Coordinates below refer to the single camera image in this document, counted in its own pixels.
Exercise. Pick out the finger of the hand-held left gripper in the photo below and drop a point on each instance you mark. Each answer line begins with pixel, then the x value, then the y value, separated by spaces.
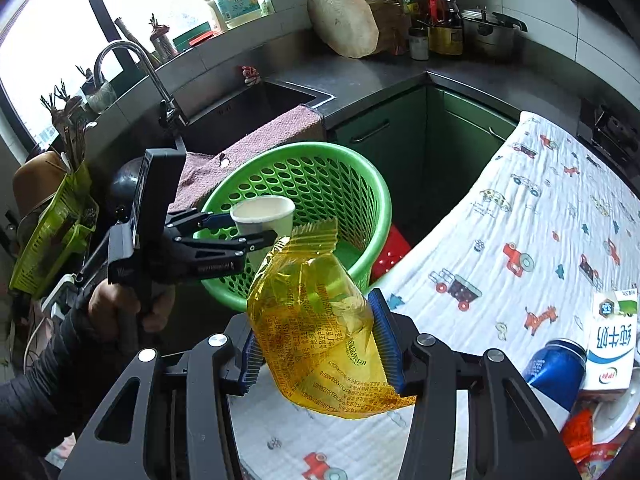
pixel 225 252
pixel 220 221

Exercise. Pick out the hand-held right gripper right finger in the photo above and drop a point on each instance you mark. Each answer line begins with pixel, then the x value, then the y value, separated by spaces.
pixel 386 345

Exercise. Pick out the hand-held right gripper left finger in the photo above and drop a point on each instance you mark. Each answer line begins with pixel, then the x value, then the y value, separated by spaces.
pixel 248 365

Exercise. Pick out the white paper cup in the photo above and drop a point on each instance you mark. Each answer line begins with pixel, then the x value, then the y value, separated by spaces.
pixel 265 212

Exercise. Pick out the yellow plastic bag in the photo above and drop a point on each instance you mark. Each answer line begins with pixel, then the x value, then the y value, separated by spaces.
pixel 310 320

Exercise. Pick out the green plastic basket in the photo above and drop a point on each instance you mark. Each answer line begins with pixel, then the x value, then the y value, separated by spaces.
pixel 320 180

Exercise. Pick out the red wrapper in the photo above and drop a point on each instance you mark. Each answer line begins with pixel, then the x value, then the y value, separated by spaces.
pixel 577 432

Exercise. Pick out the white milk carton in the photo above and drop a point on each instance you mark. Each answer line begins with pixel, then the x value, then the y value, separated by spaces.
pixel 610 345

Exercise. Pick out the person's left forearm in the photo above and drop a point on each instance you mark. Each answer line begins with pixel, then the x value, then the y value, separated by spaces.
pixel 40 400

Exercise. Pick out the person's left hand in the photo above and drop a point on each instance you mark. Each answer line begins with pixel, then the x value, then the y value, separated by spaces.
pixel 105 305

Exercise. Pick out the red plastic stool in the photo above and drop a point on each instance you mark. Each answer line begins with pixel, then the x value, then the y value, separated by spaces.
pixel 390 260

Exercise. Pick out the pink towel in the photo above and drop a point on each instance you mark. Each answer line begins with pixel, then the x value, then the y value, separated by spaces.
pixel 260 135

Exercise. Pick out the green dish rack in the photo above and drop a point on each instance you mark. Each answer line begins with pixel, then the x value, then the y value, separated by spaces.
pixel 50 235

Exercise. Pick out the glass cup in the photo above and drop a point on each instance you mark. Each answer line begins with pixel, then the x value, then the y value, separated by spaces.
pixel 100 97

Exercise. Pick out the steel sink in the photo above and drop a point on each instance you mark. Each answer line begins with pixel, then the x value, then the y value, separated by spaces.
pixel 250 105

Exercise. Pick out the metal faucet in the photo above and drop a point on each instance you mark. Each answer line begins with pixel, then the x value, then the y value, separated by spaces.
pixel 150 72

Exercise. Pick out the white printed cloth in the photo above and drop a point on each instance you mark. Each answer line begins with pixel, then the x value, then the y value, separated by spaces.
pixel 500 260

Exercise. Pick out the small red white figurine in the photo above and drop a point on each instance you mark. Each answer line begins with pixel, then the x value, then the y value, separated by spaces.
pixel 251 75

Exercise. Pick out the metal canister with plant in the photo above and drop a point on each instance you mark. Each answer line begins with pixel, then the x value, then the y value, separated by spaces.
pixel 164 42

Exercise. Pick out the blue can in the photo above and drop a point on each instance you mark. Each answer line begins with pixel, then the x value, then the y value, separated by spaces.
pixel 555 370

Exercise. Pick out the green cabinet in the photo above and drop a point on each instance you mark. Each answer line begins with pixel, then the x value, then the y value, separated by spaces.
pixel 390 150

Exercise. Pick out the white detergent jug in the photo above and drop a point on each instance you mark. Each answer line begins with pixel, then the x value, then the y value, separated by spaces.
pixel 240 2

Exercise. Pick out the round wooden chopping block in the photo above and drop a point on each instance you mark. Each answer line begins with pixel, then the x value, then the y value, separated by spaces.
pixel 345 20

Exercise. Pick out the white plate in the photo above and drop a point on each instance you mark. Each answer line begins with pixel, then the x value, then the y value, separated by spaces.
pixel 615 420

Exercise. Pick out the glass jar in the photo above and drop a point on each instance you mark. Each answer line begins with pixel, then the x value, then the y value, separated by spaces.
pixel 418 45

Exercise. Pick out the black gas stove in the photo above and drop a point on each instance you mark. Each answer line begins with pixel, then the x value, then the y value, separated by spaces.
pixel 610 135

